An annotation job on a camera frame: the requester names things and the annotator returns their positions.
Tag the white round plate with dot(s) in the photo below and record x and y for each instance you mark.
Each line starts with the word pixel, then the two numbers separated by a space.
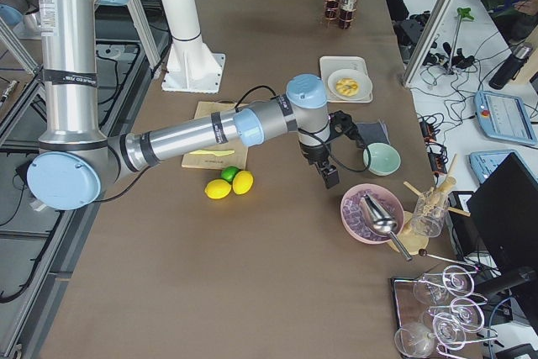
pixel 362 78

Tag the yellow lemon lower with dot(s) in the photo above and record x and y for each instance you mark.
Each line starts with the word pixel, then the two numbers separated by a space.
pixel 242 182

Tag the wine glass front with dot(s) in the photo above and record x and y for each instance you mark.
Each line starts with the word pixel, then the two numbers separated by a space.
pixel 415 340

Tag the yellow plastic knife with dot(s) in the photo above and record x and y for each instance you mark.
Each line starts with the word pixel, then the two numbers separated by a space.
pixel 217 153

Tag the wine glass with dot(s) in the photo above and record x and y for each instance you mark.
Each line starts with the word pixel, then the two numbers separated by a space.
pixel 415 340
pixel 464 311
pixel 448 332
pixel 440 287

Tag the tea bottle of rack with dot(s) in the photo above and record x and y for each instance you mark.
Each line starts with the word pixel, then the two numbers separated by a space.
pixel 331 9
pixel 347 8

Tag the grey folded cloth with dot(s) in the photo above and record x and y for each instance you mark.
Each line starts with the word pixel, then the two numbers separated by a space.
pixel 370 133

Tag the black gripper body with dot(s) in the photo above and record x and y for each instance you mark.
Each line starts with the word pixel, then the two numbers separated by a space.
pixel 318 155

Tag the green lime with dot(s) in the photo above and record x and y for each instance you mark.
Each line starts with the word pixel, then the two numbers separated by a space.
pixel 229 173

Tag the black mirror tray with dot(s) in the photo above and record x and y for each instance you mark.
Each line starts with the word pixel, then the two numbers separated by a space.
pixel 406 307

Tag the wooden cutting board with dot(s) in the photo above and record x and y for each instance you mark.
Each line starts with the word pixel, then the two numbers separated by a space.
pixel 239 158

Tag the wine glass middle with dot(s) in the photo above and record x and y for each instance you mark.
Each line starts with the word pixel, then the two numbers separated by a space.
pixel 464 311

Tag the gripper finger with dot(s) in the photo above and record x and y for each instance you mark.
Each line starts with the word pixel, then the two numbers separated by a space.
pixel 324 172
pixel 332 177

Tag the yellow lemon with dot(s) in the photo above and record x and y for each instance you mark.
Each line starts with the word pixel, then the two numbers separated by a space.
pixel 217 189
pixel 242 182

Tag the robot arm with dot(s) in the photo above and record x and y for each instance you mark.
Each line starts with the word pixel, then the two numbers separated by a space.
pixel 77 162

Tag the aluminium frame post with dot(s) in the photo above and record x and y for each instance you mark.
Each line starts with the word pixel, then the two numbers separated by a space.
pixel 425 41

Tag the glazed donut bread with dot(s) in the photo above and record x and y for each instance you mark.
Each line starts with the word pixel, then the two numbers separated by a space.
pixel 347 87

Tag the yellow lemon upper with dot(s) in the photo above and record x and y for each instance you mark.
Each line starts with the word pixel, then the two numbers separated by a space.
pixel 217 189

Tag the wine glass back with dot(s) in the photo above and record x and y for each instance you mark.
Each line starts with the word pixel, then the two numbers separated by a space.
pixel 440 287

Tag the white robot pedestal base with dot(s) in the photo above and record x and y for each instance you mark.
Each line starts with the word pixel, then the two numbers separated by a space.
pixel 191 66

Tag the glass jar with sticks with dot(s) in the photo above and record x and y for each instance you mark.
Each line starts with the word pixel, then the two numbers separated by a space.
pixel 431 208

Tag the tea bottle middle of rack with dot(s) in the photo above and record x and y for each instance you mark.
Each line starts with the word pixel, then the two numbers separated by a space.
pixel 331 9

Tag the white serving tray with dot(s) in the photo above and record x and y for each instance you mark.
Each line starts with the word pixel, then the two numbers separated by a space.
pixel 335 68

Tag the steel ice scoop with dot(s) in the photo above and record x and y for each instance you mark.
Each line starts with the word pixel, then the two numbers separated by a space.
pixel 381 222

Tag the tea bottle right of rack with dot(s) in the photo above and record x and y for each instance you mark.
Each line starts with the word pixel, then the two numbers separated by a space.
pixel 347 8

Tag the wine glass right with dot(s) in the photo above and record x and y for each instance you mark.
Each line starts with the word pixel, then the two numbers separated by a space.
pixel 448 332

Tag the mint green bowl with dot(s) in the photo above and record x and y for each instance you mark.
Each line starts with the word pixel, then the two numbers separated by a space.
pixel 382 159

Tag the black monitor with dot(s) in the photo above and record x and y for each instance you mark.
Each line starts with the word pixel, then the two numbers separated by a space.
pixel 504 211

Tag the pink bowl with ice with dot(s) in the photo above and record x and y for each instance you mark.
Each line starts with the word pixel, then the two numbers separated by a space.
pixel 353 218

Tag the blue teach pendant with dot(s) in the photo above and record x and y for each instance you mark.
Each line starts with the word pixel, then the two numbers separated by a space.
pixel 484 163
pixel 503 117

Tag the black water bottle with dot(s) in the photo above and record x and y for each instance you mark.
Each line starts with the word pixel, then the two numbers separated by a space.
pixel 511 66

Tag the copper wire bottle rack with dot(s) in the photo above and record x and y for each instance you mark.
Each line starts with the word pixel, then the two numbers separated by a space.
pixel 339 13

